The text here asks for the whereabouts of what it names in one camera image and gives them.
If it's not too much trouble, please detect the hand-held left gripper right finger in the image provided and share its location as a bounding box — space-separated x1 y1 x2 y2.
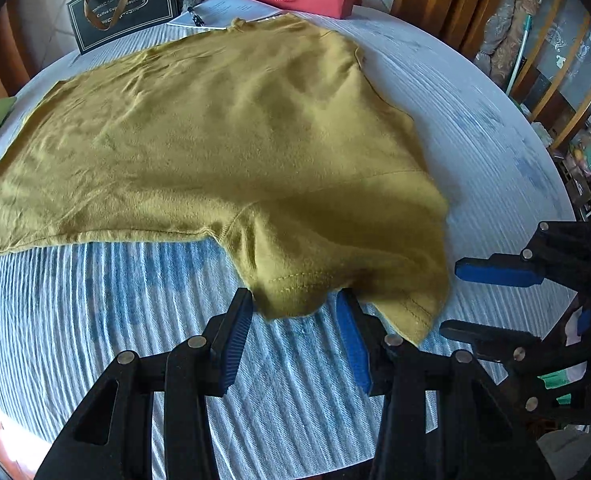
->
335 290 556 480

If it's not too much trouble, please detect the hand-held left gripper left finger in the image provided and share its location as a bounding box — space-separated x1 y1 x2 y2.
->
34 287 253 480

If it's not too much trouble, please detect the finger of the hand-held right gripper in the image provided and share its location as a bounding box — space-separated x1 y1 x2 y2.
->
439 319 591 416
454 221 591 291

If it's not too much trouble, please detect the mustard yellow t-shirt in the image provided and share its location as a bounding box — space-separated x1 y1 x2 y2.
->
0 14 451 347

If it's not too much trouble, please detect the blue patterned bed sheet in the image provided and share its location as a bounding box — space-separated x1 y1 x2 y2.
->
0 2 579 480

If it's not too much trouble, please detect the light green mop pole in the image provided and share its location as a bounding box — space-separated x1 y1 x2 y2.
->
505 15 534 96

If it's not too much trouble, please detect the wooden glass cabinet door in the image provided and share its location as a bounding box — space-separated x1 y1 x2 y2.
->
525 0 591 151

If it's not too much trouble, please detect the floral patterned quilt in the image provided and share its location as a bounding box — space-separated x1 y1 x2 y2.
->
475 0 551 86

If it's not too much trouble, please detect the white printed paper booklet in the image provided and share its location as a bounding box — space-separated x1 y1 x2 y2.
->
168 0 285 30

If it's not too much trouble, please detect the wooden headboard post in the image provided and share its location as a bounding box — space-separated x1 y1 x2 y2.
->
0 0 41 96
390 0 481 56

